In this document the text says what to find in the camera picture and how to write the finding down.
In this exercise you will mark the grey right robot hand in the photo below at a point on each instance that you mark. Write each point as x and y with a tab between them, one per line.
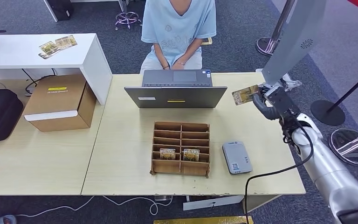
265	109

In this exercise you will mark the person's right hand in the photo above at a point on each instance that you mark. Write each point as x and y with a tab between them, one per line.
166	66

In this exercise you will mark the person's left hand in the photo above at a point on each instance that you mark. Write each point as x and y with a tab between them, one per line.
178	65

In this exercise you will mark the gold printed ID card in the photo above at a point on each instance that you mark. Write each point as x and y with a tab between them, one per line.
245	95

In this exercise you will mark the person's left forearm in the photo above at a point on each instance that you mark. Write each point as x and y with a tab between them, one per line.
191	51

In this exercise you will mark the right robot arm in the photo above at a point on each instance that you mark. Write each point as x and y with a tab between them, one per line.
330	173

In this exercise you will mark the person's right forearm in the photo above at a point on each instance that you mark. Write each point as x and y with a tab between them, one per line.
160	54

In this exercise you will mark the person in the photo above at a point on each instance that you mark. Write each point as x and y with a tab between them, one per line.
179	28

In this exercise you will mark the grey card reader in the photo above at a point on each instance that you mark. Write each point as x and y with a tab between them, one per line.
237	157

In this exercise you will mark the brown slotted card organizer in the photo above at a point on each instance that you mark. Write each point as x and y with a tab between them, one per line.
166	167

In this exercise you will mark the grey laptop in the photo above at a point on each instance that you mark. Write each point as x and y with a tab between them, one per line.
175	97

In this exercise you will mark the clear plastic bag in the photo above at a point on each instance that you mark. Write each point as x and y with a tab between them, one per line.
294	84

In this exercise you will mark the chrome stool base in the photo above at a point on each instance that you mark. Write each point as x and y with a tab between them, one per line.
127	17

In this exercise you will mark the grey kiosk panel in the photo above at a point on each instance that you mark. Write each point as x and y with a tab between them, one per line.
294	40

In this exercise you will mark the chrome stanchion base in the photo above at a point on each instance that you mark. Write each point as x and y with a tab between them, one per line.
350	147

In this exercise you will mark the brown cardboard box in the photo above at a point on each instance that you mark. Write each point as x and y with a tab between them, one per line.
57	102

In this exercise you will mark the black box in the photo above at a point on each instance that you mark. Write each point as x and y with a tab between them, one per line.
60	10

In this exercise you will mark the gold floor sheet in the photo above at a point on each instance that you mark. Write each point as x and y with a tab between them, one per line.
203	220

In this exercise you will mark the white desk shelf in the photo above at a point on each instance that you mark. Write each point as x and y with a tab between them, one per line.
17	52

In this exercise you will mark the blue shoe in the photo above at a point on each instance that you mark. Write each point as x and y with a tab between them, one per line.
3	220

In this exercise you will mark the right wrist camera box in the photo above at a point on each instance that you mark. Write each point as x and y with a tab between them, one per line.
282	100

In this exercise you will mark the black stanchion post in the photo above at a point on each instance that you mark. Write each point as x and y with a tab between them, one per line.
327	112

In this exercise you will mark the chrome stanchion post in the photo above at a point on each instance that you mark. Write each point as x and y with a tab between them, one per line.
277	28

